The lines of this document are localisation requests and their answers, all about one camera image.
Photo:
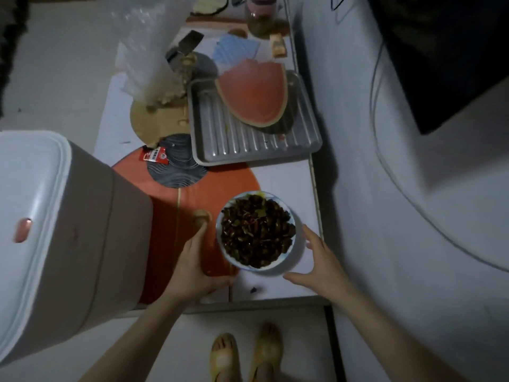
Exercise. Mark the orange round table mat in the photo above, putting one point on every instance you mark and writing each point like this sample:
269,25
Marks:
179,234

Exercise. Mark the yellow left slipper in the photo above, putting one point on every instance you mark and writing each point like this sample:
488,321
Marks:
224,356

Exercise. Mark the person's right thumb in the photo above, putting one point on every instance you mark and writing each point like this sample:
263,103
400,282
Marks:
298,277

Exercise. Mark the white and beige bin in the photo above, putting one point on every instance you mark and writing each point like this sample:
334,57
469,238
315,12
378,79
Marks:
59,234

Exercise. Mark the clear plastic bag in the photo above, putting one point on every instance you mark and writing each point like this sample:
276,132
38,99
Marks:
147,47

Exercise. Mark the person's left forearm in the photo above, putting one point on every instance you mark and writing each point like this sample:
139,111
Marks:
131,342

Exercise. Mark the glass jar with pink lid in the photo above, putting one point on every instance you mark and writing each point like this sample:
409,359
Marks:
259,17

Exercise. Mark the blue checked cloth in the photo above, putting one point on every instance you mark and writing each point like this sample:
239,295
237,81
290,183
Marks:
234,48

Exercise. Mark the person's right hand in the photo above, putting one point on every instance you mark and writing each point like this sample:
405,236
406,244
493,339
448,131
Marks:
328,272

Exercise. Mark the ribbed metal baking tray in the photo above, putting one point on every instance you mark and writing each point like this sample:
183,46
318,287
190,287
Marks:
238,143

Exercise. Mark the small red packet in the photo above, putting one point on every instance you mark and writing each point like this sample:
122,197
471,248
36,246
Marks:
155,155

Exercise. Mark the yellow slipper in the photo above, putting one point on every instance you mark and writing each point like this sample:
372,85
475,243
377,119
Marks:
267,346
224,356

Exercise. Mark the yellow right slipper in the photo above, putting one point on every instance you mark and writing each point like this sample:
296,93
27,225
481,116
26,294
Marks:
267,346

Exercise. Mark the small brown round object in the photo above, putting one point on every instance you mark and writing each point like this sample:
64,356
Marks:
201,216

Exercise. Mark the dark stir-fried food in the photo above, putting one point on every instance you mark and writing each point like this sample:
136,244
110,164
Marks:
256,230

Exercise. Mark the dark fluffy rug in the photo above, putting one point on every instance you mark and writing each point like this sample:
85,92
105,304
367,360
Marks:
10,39

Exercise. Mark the dark patterned round coaster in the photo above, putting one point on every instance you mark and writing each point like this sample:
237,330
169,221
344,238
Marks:
177,165

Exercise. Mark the person's right forearm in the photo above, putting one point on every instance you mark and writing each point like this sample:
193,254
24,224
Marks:
393,342

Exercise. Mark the person's left thumb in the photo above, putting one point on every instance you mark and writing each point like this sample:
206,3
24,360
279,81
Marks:
222,283

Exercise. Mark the watermelon slice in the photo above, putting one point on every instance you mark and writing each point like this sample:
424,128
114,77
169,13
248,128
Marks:
254,93

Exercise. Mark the kitchen cleaver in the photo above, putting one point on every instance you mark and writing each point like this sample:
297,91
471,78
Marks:
189,42

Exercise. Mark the round wooden board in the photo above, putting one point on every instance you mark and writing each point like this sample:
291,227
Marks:
155,123

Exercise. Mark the white plate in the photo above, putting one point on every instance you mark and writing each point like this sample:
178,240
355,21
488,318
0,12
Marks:
286,258

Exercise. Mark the small tan wooden block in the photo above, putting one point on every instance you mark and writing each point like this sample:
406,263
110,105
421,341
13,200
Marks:
278,45

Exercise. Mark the person's left hand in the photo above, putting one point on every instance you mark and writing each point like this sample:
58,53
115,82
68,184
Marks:
191,274

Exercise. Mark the dark dish with pale food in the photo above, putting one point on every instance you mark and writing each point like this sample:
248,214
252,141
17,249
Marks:
208,3

